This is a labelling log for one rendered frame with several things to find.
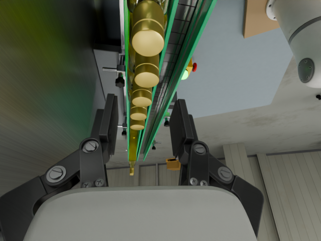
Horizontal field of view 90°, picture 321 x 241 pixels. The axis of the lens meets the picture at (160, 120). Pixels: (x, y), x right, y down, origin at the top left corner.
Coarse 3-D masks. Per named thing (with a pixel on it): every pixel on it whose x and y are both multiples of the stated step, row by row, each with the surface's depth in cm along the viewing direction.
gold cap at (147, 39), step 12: (144, 0) 17; (144, 12) 16; (156, 12) 16; (144, 24) 15; (156, 24) 16; (132, 36) 16; (144, 36) 16; (156, 36) 16; (144, 48) 17; (156, 48) 17
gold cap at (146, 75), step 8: (136, 56) 22; (144, 56) 21; (152, 56) 22; (136, 64) 22; (144, 64) 21; (152, 64) 21; (136, 72) 21; (144, 72) 20; (152, 72) 21; (136, 80) 22; (144, 80) 22; (152, 80) 22
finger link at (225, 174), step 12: (180, 108) 12; (180, 120) 12; (192, 120) 13; (180, 132) 11; (192, 132) 11; (180, 144) 11; (180, 156) 12; (216, 168) 10; (228, 168) 11; (216, 180) 10; (228, 180) 10
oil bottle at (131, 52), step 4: (128, 44) 29; (128, 48) 28; (132, 48) 28; (128, 52) 28; (132, 52) 28; (128, 56) 29; (132, 56) 28; (128, 60) 29; (132, 60) 28; (128, 64) 30; (132, 64) 29; (128, 68) 31; (132, 68) 30; (132, 72) 31
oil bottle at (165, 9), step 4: (128, 0) 20; (132, 0) 19; (160, 0) 19; (164, 0) 19; (168, 0) 20; (128, 4) 20; (132, 4) 20; (164, 4) 20; (168, 4) 21; (128, 8) 21; (132, 8) 20; (164, 8) 20; (132, 12) 21; (164, 12) 21
